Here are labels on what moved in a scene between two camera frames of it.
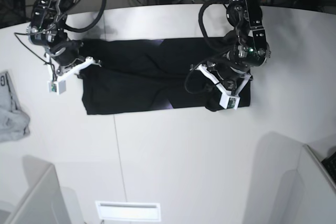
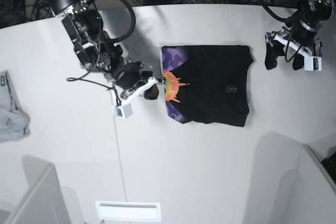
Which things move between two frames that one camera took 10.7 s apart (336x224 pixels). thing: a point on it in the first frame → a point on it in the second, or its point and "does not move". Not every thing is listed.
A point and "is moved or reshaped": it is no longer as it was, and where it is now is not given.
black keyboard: [329, 162] does not move
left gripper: [66, 53] → [127, 75]
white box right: [310, 195] does not move
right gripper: [230, 77] → [300, 36]
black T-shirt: [138, 75] is moved or reshaped
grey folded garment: [14, 124] does not move
